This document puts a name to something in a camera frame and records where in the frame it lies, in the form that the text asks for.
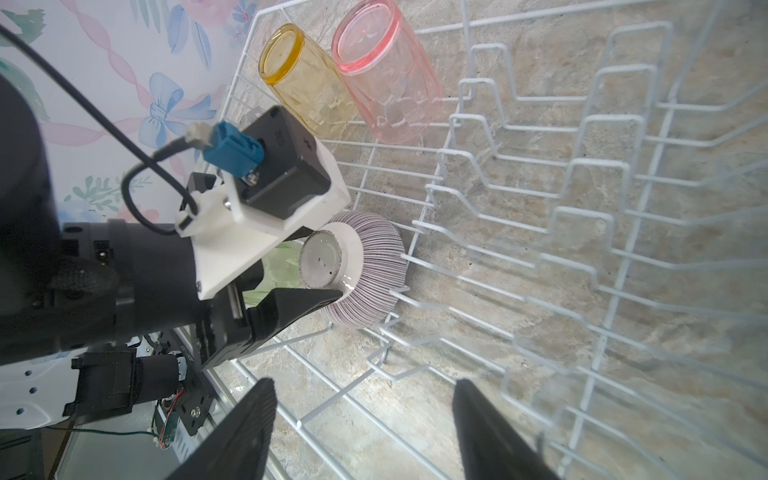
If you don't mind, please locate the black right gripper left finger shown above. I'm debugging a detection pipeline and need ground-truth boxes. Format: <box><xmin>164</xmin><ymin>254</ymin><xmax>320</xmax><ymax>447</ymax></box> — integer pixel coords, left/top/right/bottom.
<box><xmin>169</xmin><ymin>378</ymin><xmax>277</xmax><ymax>480</ymax></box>

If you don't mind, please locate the ribbed ceramic bowl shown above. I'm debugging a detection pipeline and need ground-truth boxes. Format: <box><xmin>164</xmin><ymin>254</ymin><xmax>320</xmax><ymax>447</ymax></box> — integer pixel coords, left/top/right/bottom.
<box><xmin>298</xmin><ymin>211</ymin><xmax>407</xmax><ymax>329</ymax></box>

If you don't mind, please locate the pink translucent cup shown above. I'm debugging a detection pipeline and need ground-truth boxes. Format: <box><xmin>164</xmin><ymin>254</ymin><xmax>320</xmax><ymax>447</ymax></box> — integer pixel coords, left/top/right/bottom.
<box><xmin>331</xmin><ymin>0</ymin><xmax>442</xmax><ymax>144</ymax></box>

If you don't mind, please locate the green translucent cup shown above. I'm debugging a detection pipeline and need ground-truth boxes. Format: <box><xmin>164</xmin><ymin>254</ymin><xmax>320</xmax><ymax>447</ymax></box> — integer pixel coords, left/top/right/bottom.
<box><xmin>243</xmin><ymin>241</ymin><xmax>305</xmax><ymax>307</ymax></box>

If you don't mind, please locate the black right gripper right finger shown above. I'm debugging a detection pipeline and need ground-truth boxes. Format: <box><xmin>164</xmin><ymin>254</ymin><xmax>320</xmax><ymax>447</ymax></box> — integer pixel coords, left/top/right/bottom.
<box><xmin>452</xmin><ymin>379</ymin><xmax>557</xmax><ymax>479</ymax></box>

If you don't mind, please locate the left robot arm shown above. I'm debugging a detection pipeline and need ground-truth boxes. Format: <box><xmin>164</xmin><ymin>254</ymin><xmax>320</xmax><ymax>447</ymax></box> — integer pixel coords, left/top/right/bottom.
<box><xmin>1</xmin><ymin>81</ymin><xmax>223</xmax><ymax>365</ymax></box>

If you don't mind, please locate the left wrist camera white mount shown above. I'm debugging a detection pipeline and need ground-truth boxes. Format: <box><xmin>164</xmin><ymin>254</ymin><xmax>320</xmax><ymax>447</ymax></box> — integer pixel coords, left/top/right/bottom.
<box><xmin>175</xmin><ymin>106</ymin><xmax>350</xmax><ymax>300</ymax></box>

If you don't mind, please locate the black camera cable left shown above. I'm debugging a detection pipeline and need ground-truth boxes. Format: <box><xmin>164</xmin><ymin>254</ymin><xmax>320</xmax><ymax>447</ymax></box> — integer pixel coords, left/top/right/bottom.
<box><xmin>0</xmin><ymin>23</ymin><xmax>208</xmax><ymax>236</ymax></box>

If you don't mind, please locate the yellow translucent cup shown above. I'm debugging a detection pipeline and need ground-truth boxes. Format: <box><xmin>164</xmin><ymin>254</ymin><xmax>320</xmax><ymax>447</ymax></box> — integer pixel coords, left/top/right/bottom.
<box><xmin>258</xmin><ymin>23</ymin><xmax>357</xmax><ymax>139</ymax></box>

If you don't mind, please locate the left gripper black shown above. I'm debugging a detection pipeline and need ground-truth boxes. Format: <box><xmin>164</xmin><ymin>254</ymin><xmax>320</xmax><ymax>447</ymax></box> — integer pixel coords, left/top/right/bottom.
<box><xmin>56</xmin><ymin>220</ymin><xmax>342</xmax><ymax>368</ymax></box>

